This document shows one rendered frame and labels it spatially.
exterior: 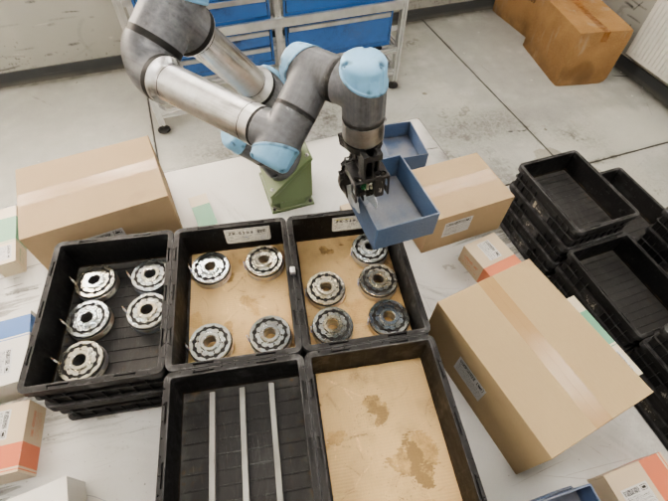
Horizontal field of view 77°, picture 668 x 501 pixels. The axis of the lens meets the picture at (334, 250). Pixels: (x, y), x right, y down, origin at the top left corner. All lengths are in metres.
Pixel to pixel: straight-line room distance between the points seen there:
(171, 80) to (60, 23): 2.86
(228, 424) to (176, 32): 0.84
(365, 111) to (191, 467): 0.79
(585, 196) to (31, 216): 2.07
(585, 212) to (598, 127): 1.51
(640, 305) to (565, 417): 1.05
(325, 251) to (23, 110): 2.85
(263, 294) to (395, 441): 0.49
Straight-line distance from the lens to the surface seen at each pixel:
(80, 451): 1.29
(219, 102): 0.82
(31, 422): 1.30
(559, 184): 2.16
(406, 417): 1.04
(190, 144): 2.96
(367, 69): 0.69
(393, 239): 0.93
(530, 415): 1.05
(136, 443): 1.24
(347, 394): 1.04
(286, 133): 0.73
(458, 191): 1.41
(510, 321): 1.13
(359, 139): 0.75
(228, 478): 1.02
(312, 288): 1.12
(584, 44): 3.70
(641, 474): 1.28
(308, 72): 0.75
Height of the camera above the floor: 1.82
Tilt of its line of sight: 54 degrees down
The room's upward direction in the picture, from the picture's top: 2 degrees clockwise
